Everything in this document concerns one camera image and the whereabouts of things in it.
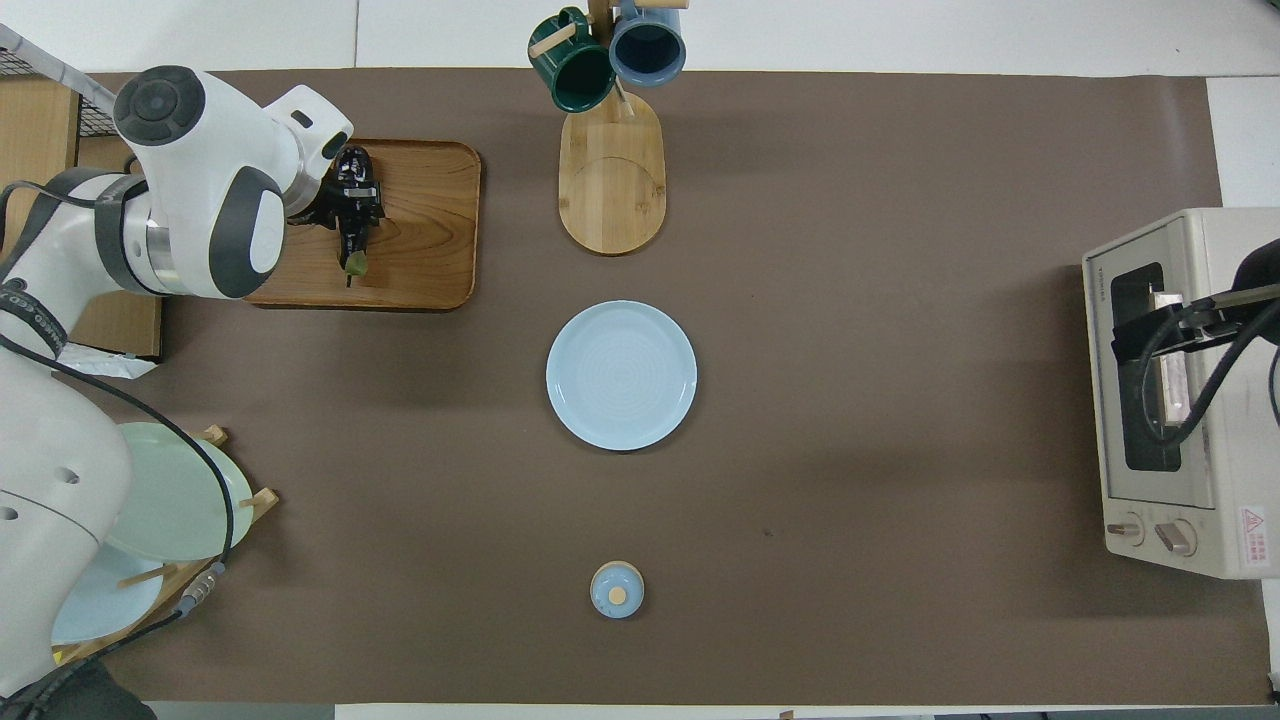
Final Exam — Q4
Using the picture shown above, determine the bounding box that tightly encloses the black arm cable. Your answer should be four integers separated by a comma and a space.
1110, 285, 1280, 447
0, 170, 237, 653

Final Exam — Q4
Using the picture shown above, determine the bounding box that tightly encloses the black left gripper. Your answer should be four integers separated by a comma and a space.
320, 145, 387, 269

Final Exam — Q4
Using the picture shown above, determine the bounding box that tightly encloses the brown table mat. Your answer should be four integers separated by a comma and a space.
75, 68, 1271, 706

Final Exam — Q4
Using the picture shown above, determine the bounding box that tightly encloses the light blue racked plate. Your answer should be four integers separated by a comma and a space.
50, 545, 167, 647

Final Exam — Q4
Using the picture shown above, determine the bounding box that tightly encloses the white toaster oven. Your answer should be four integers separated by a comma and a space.
1082, 207, 1280, 581

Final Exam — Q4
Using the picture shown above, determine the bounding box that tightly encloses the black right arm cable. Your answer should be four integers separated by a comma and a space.
1110, 285, 1280, 447

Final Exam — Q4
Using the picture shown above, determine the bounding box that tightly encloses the blue mug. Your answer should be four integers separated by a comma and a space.
608, 0, 689, 89

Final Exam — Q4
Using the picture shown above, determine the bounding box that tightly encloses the dark green mug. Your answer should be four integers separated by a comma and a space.
528, 8, 617, 115

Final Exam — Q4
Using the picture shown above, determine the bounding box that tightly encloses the pale green plate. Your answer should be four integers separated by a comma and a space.
103, 421, 255, 564

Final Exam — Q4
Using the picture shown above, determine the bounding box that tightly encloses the black wire basket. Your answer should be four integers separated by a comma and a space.
0, 25, 117, 143

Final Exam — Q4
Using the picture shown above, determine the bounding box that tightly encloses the white patterned cloth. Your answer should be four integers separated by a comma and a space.
62, 343, 160, 380

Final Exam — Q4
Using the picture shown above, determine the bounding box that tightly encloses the light blue serving plate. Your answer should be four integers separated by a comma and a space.
545, 300, 699, 453

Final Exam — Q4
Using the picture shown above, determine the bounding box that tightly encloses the glass oven door with handle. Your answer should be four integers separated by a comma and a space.
1085, 225, 1223, 513

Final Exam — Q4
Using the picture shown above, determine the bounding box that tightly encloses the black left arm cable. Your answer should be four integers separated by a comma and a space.
0, 170, 237, 653

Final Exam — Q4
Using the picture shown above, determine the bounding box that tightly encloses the wooden mug tree stand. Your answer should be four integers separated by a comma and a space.
528, 0, 692, 257

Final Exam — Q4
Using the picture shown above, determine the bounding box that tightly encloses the small blue bell wooden knob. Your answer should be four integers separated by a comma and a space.
589, 561, 647, 621

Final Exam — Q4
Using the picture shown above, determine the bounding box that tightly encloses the wooden plate rack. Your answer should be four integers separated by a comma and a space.
55, 425, 280, 667

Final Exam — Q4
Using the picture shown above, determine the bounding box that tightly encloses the wooden serving tray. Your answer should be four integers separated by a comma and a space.
243, 138, 484, 314

